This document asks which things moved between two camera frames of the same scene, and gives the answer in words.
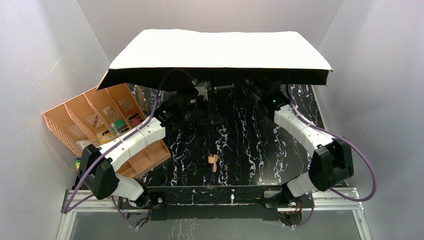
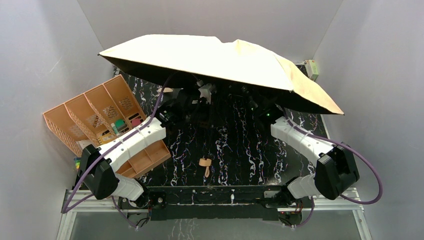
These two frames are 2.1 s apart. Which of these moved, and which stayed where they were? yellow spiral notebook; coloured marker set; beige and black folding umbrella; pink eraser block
Moved: beige and black folding umbrella
Stayed: pink eraser block; yellow spiral notebook; coloured marker set
